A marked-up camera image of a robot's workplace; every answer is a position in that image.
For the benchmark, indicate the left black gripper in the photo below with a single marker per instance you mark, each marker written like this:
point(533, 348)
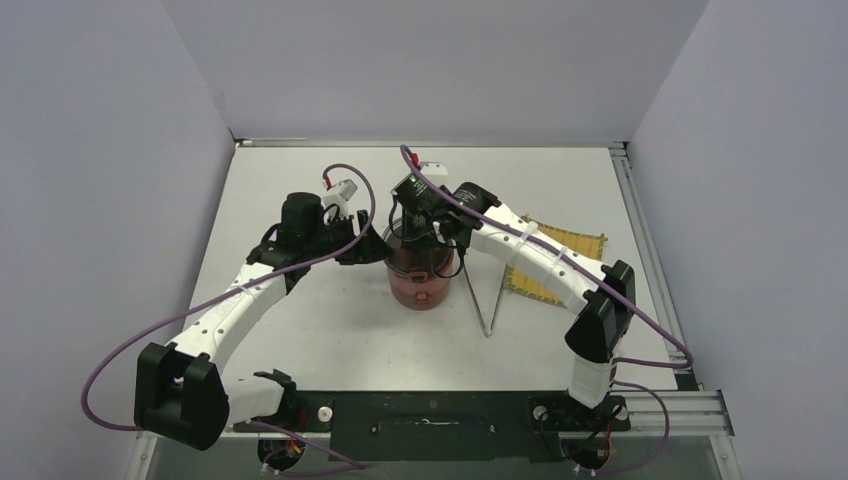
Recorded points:
point(368, 249)

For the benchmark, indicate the glass lid with red clip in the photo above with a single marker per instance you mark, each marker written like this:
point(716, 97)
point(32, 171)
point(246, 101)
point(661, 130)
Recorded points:
point(414, 254)

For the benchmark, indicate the steel tongs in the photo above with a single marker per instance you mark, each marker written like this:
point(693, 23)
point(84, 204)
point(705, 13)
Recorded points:
point(485, 280)

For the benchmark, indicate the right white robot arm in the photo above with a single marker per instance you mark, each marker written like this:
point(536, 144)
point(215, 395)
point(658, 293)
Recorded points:
point(592, 290)

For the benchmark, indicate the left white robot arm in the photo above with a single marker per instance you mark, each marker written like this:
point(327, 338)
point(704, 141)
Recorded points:
point(179, 391)

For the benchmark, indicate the bamboo mat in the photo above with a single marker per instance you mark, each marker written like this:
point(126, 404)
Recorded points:
point(591, 246)

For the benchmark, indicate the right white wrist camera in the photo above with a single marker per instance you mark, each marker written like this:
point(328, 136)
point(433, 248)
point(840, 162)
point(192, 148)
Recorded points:
point(436, 172)

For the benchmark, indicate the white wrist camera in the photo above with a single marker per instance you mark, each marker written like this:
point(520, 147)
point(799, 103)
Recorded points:
point(436, 172)
point(337, 197)

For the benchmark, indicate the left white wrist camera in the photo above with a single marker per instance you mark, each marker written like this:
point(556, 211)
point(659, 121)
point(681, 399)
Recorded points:
point(337, 197)

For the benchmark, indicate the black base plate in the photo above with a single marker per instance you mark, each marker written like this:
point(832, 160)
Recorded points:
point(452, 425)

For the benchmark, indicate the aluminium rail frame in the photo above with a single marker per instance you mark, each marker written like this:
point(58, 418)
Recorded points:
point(342, 330)

